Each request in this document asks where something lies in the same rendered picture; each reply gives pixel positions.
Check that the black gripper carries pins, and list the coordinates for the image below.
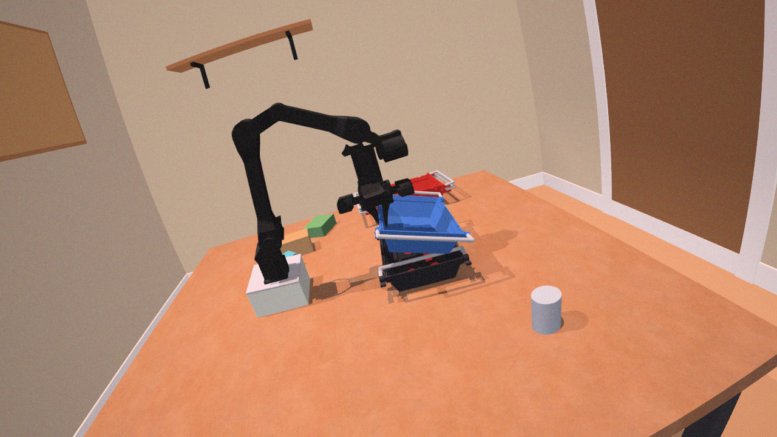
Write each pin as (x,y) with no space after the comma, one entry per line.
(403,187)

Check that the orange cube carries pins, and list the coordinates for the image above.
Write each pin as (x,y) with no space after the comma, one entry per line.
(298,242)

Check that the green rectangular block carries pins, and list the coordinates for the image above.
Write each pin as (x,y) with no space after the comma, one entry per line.
(320,225)

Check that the grey cylinder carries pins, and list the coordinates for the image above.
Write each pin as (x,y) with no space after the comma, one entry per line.
(546,307)

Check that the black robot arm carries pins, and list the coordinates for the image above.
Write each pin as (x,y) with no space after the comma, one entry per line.
(246,137)

